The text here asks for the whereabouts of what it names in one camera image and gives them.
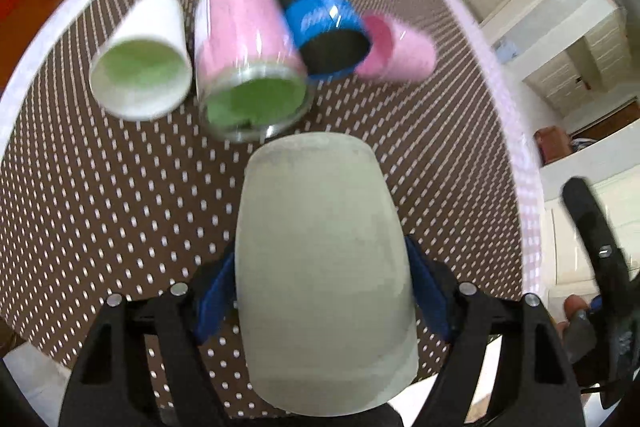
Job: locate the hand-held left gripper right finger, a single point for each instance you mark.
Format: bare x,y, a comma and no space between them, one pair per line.
429,292

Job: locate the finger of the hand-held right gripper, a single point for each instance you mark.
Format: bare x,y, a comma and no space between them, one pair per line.
592,227

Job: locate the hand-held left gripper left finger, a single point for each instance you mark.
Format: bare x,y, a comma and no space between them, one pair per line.
216,294

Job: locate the pale grey cup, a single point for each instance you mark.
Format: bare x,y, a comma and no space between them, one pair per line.
325,267

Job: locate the white cup with green inside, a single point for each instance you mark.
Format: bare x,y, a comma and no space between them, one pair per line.
142,67

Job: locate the small pink cup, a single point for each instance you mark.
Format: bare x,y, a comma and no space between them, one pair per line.
400,49

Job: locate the pink cup with metal rim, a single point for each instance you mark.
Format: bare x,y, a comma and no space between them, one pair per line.
247,52

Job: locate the blue cup with black inside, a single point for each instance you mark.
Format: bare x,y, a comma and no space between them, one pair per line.
327,37

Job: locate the person's right hand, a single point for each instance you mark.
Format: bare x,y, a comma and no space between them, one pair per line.
575,306

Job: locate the low white cabinet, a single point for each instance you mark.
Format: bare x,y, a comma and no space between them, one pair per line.
565,247

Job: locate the brown stool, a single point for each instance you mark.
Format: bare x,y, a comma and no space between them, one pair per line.
552,146

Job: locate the brown dotted tablecloth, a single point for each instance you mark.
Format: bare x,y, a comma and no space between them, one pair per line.
125,187

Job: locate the white cabinet with drawers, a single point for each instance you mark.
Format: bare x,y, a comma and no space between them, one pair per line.
560,17

